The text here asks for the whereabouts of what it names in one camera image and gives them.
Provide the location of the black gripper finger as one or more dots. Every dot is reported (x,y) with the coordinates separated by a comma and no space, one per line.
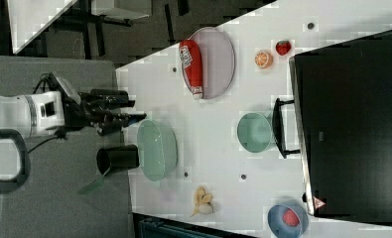
(108,101)
(112,123)

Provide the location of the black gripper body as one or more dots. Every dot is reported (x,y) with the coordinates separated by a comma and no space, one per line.
(77,115)

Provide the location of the green oval strainer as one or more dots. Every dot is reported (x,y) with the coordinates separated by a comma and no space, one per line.
(157,149)

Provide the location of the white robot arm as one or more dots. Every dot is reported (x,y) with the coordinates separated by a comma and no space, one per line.
(52,115)

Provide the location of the black cylinder cup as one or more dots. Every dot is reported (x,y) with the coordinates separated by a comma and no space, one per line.
(110,92)

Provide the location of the green slotted spatula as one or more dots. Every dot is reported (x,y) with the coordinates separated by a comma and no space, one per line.
(94,185)

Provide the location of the red ketchup bottle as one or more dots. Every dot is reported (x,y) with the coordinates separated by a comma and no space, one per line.
(192,63)

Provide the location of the grey round plate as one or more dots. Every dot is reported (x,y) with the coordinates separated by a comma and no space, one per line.
(218,61)

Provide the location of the peeled banana toy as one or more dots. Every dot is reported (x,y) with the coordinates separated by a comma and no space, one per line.
(202,202)

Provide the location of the green cup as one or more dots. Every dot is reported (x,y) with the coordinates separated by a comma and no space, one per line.
(254,132)

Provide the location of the orange slice toy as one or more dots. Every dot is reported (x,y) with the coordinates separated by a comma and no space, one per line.
(263,59)

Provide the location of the red strawberry toy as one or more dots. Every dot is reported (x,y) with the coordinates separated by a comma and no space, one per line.
(283,47)

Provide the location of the red fruit in bowl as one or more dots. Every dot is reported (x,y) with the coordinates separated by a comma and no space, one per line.
(290,218)

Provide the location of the blue bowl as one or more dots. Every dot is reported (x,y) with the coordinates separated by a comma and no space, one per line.
(282,230)

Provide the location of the black toaster oven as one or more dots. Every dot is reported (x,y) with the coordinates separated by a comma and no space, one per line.
(343,110)

